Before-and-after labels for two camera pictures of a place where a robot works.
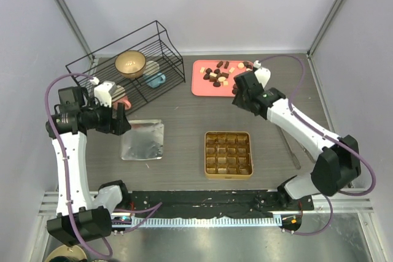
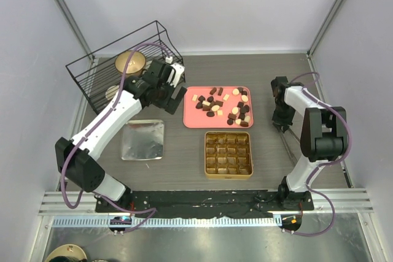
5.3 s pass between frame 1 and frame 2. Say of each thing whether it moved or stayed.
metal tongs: stayed
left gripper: moved
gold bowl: stayed
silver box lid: stayed
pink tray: moved
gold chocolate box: stayed
